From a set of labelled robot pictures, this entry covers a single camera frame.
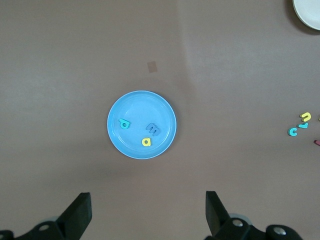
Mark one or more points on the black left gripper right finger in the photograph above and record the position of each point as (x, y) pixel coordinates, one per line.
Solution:
(216, 217)

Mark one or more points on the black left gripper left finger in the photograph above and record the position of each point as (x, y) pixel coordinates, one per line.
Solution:
(73, 217)

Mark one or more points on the yellow foam letter a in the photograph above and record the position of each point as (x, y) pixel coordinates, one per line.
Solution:
(146, 142)

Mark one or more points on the teal foam letter p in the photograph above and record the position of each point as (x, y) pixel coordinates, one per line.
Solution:
(124, 124)

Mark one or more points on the blue foam letter m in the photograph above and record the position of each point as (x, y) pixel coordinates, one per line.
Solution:
(153, 129)

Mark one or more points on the teal foam letter c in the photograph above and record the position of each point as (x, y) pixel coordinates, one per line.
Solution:
(290, 132)

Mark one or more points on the red foam letter f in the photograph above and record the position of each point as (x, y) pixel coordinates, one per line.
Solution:
(317, 142)

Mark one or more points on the teal foam letter r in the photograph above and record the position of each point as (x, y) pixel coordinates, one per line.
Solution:
(303, 126)

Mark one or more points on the blue round plate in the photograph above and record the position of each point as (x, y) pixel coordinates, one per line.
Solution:
(140, 107)

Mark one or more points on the yellow foam letter u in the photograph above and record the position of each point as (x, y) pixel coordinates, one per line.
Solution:
(308, 116)

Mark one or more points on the brown tape patch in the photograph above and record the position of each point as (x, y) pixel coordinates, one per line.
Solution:
(152, 67)

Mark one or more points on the white round plate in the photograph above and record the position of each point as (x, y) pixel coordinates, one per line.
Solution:
(310, 12)

